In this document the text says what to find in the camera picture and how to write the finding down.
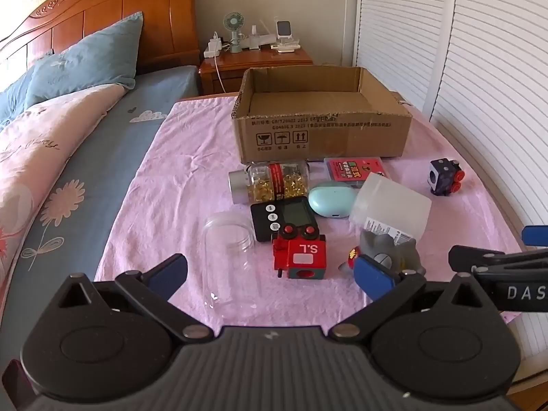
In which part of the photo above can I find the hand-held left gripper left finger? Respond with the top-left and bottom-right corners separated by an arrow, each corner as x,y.
55,253 -> 215,344

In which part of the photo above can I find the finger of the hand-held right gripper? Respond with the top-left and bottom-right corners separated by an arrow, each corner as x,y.
448,245 -> 548,274
521,226 -> 548,248

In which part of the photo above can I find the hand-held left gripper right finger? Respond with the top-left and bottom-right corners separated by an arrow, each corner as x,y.
327,253 -> 493,344

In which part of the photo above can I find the grey toy figure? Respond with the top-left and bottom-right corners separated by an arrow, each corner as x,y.
338,229 -> 426,285

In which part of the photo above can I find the clear plastic jar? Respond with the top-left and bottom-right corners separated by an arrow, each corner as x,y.
199,213 -> 258,313

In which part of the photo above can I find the red toy train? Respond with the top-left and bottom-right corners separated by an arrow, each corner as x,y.
272,223 -> 327,280

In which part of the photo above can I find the frosted white plastic container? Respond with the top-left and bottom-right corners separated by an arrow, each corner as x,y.
349,172 -> 433,245

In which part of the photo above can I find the black cube with red knobs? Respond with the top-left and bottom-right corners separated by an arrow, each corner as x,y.
429,158 -> 466,197

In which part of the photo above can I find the teal earbud case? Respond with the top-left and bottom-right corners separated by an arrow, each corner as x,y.
308,181 -> 360,220

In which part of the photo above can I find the black digital timer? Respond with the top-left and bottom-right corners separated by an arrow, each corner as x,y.
250,197 -> 320,242

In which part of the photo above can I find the clear case with red label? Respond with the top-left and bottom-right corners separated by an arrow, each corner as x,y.
323,156 -> 386,189

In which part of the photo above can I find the clear bottle of gold capsules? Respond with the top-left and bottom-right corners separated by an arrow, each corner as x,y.
228,160 -> 310,205

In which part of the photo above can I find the brown cardboard box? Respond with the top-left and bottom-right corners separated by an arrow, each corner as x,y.
231,66 -> 414,164

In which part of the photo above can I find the pink cloth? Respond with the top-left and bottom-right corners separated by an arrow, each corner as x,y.
94,92 -> 532,330

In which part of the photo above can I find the blue-grey bedsheet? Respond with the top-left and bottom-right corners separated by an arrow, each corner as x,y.
9,65 -> 202,304

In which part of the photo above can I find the white louvered closet door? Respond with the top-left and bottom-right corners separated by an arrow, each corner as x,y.
352,0 -> 459,116
428,0 -> 548,395

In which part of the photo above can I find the pink floral quilt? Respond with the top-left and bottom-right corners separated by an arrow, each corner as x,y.
0,83 -> 129,275

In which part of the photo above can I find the wooden nightstand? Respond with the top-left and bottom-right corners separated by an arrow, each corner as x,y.
199,45 -> 315,97

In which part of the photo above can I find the large blue pillow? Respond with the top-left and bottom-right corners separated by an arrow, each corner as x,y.
26,11 -> 144,110

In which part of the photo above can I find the white power strip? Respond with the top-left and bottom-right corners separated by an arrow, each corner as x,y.
203,32 -> 227,58

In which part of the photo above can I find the small blue pillow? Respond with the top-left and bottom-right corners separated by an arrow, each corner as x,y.
0,53 -> 52,131

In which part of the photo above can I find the white spray bottle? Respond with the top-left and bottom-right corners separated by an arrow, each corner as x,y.
244,19 -> 275,50

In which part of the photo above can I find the green desk fan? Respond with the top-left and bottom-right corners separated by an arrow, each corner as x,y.
223,11 -> 246,54

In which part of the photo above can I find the wooden bed headboard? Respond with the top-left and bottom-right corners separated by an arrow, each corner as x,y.
0,0 -> 200,75

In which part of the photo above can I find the white cable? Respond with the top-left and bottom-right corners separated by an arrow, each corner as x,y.
213,53 -> 227,95

